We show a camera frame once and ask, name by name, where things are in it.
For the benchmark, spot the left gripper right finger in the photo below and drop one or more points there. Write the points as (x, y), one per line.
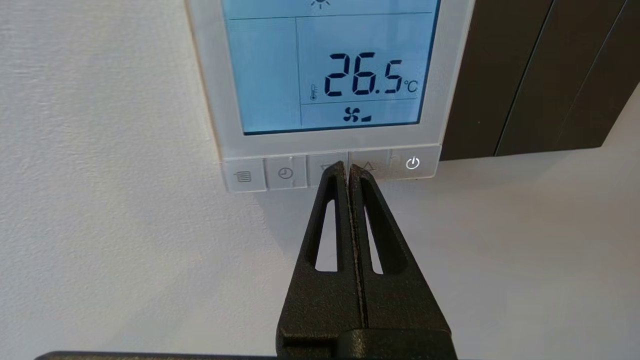
(395, 300)

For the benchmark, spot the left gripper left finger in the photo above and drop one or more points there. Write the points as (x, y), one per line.
(325, 300)

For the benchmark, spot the white wall control panel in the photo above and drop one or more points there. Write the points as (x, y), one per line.
(330, 90)

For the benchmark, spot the dark brown wall panel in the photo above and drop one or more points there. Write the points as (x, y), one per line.
(540, 75)

